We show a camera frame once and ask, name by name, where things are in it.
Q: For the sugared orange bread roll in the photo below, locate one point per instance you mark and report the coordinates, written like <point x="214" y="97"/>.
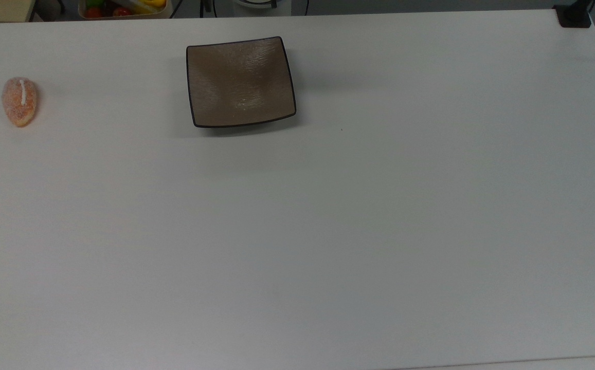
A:
<point x="20" y="105"/>

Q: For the square brown ceramic plate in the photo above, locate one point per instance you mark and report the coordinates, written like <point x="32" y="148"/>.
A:
<point x="240" y="82"/>

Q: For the yellow banana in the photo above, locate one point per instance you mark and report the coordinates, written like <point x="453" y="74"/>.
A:
<point x="154" y="3"/>

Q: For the red tomato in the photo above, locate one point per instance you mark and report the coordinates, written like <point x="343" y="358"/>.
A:
<point x="93" y="12"/>
<point x="121" y="11"/>

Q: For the white box of fruit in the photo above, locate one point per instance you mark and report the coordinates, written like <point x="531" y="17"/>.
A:
<point x="84" y="14"/>

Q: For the black table clamp base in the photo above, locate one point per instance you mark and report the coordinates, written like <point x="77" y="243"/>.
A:
<point x="574" y="16"/>

